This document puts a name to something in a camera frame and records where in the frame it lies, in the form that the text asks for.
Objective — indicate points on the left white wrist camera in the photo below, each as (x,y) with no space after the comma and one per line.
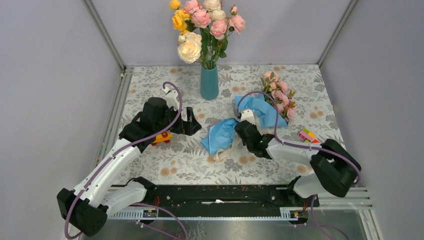
(171,98)

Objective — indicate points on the teal ceramic vase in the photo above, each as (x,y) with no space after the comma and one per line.
(209,83)

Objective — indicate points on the yellow red toy block car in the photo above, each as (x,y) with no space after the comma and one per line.
(164,137)

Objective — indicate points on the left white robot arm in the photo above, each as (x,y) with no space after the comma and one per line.
(88,205)

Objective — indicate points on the cream ribbon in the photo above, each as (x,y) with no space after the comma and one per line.
(223,139)

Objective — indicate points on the floral patterned table mat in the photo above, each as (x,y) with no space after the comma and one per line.
(208,157)

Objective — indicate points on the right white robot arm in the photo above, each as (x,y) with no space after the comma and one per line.
(334,170)

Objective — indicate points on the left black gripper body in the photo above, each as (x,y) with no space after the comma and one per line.
(170,115)

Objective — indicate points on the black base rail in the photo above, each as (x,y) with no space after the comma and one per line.
(225,201)

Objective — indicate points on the blue wrapping paper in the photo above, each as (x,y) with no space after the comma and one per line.
(265,112)

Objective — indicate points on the pink flowers bunch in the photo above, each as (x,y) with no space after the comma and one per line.
(280,92)

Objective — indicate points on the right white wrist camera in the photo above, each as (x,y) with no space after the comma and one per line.
(249,116)

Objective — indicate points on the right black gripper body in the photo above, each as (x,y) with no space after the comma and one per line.
(249,146)

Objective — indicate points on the colourful stacked toy bricks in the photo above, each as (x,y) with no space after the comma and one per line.
(308,136)

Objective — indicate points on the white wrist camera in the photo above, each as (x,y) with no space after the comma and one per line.
(249,116)
(171,98)

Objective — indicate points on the flower bouquet in vase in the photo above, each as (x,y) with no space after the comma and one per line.
(204,29)

